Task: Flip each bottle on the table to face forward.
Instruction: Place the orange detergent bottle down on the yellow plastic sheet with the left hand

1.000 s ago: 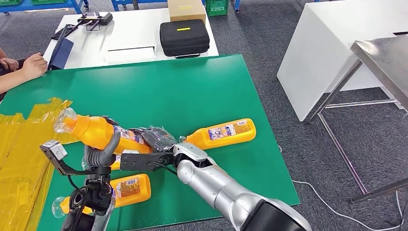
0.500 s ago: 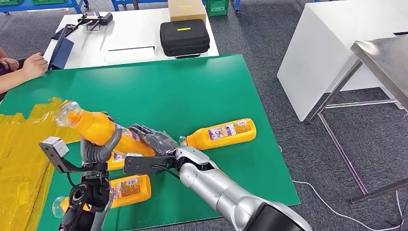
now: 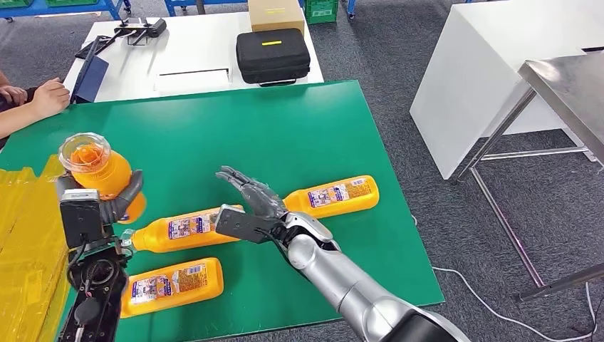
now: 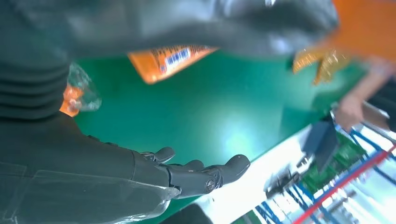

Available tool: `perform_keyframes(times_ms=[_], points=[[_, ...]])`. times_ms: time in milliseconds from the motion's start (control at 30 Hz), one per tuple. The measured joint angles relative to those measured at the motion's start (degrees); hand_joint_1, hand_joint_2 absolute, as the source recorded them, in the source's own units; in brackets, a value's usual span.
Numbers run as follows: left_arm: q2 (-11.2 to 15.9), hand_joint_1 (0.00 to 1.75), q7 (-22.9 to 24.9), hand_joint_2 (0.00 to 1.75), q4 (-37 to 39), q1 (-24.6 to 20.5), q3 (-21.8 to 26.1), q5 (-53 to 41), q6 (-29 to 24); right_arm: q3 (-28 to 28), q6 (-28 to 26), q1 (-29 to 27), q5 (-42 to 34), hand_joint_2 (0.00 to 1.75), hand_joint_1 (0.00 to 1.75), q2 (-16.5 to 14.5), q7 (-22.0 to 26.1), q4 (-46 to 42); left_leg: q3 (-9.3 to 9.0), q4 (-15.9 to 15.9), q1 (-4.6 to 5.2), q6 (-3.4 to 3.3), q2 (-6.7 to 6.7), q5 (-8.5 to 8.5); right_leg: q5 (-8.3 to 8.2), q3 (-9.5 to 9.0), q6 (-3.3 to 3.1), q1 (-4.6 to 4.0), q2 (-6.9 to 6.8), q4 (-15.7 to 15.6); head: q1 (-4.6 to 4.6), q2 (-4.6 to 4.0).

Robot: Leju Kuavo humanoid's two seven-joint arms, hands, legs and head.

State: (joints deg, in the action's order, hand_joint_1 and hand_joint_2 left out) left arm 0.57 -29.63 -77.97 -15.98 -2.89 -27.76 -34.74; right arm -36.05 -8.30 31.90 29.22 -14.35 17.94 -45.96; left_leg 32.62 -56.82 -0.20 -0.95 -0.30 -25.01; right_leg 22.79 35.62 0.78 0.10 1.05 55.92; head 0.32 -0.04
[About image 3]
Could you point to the person's right hand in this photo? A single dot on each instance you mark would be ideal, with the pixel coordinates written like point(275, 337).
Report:
point(49, 99)

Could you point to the person's left hand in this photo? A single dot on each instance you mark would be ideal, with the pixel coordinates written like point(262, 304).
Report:
point(12, 94)

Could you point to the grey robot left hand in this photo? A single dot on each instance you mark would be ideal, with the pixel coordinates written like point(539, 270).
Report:
point(127, 198)

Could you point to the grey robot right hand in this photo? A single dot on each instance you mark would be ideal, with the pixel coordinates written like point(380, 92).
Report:
point(262, 198)

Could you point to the orange detergent bottle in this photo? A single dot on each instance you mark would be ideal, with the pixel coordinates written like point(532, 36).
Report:
point(339, 196)
point(174, 285)
point(179, 231)
point(101, 172)

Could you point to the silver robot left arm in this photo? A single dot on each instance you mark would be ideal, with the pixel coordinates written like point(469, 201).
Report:
point(94, 292)

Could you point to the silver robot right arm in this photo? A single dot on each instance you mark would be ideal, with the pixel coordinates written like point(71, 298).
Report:
point(330, 278)

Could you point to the black flat tablet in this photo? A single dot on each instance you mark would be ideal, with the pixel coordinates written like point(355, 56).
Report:
point(92, 47)

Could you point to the green plastic crate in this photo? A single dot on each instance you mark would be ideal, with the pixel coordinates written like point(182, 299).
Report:
point(14, 3)
point(321, 12)
point(71, 2)

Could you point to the blue metal rack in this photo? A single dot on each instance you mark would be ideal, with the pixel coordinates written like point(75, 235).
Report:
point(222, 3)
point(71, 8)

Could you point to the yellow translucent plastic film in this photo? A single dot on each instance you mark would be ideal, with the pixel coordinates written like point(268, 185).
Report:
point(28, 245)

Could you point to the black controller with antennas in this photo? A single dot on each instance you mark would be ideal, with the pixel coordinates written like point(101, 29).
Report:
point(153, 28)

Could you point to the white flat box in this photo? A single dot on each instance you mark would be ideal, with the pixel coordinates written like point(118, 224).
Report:
point(193, 81)

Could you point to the black zippered carrying case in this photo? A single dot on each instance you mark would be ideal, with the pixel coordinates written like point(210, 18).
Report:
point(273, 56)

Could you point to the white desk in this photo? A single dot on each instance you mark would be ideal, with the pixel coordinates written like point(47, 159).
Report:
point(198, 47)

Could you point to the brown cardboard box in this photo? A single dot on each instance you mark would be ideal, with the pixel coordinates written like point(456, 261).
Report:
point(276, 16)

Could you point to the blue rack leg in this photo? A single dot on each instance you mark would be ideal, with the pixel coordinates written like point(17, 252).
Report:
point(351, 7)

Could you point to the large white table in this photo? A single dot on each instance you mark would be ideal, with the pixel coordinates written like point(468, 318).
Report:
point(472, 71)

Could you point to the stainless steel table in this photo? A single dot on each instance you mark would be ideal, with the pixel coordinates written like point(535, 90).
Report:
point(571, 89)

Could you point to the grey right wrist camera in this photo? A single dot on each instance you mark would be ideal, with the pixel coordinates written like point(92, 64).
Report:
point(238, 226)

